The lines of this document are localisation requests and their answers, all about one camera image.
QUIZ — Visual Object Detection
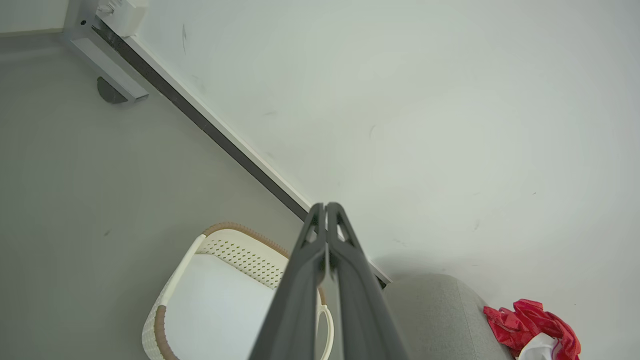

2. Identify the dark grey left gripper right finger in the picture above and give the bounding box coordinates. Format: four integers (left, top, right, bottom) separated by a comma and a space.
327, 202, 409, 360

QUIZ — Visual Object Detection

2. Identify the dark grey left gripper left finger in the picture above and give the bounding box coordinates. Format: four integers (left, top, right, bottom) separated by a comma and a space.
249, 203, 328, 360

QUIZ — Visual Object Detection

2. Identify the red sports jersey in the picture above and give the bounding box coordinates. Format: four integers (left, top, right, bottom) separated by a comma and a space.
483, 299, 582, 360

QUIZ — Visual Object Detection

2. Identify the white garment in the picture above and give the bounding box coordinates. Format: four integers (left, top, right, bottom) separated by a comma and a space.
517, 332, 562, 360

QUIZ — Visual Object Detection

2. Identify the white plastic laundry basket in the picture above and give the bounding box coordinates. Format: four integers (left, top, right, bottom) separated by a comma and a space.
141, 222, 335, 360

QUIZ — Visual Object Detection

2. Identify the grey fabric sofa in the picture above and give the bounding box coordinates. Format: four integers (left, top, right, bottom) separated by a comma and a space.
382, 272, 516, 360

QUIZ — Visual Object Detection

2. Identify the white and black baseboard strip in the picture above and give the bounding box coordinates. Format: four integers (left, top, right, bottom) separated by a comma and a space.
92, 20, 393, 290

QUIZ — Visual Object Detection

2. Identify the dark round floor foot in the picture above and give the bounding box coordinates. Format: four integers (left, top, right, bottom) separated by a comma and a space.
97, 76, 129, 105

